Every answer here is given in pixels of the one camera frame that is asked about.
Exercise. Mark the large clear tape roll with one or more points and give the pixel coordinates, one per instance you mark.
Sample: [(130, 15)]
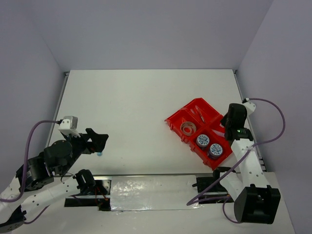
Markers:
[(188, 128)]

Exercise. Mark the blue tape stack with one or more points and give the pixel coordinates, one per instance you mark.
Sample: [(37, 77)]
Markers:
[(215, 151), (202, 140)]

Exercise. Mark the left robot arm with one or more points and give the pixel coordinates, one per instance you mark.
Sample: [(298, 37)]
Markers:
[(26, 194)]

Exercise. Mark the red plastic bin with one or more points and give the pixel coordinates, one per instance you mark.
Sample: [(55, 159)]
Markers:
[(212, 119)]

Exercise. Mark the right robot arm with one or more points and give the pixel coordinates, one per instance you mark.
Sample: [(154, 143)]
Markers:
[(255, 200)]

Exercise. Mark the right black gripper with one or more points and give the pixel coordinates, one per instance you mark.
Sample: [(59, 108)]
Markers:
[(224, 119)]

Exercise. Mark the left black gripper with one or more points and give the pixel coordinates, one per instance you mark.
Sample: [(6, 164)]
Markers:
[(97, 145)]

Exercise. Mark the pink eraser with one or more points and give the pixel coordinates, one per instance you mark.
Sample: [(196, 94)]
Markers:
[(221, 134)]

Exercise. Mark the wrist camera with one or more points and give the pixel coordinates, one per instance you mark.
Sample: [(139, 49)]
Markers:
[(249, 105), (68, 126)]

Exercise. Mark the red pen refill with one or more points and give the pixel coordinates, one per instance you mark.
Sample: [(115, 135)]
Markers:
[(200, 114)]

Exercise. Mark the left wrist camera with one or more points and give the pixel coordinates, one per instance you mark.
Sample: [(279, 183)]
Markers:
[(68, 126)]

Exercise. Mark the silver foil base cover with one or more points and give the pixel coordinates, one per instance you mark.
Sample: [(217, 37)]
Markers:
[(152, 193)]

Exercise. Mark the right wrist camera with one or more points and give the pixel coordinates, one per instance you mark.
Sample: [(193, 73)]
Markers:
[(249, 105)]

